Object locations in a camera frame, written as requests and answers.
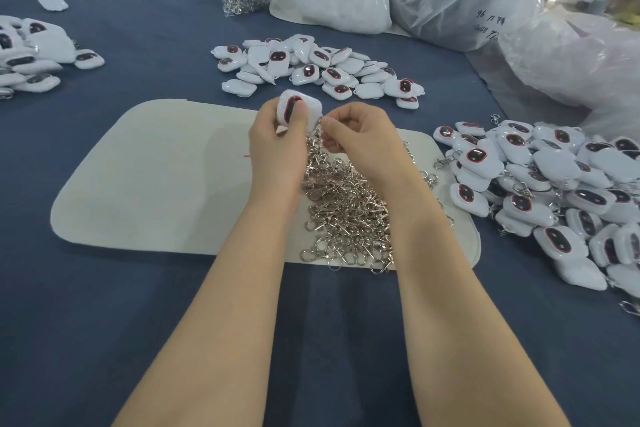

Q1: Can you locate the person's right hand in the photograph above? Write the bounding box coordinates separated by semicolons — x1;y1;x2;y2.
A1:
319;102;426;207

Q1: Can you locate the person's left hand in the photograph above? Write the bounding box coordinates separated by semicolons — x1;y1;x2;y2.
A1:
248;98;313;205

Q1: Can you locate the crumpled clear plastic bag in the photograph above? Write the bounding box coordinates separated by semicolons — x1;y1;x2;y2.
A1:
498;6;640;141

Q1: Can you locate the cream felt work mat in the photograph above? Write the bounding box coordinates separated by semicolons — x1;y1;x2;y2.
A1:
50;98;482;270

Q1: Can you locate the pile of finished fobs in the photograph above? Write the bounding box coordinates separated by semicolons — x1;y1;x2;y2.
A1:
431;113;640;315

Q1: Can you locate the pile of metal clasps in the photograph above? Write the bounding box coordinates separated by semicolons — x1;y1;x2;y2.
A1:
299;126;454;274

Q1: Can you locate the person's right forearm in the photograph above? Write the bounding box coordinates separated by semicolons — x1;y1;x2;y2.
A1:
390;191;571;427

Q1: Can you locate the white fob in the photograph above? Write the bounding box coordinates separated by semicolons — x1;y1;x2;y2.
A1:
275;89;324;135

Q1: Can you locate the person's left forearm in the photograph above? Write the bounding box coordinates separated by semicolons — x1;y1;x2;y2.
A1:
112;195;301;427

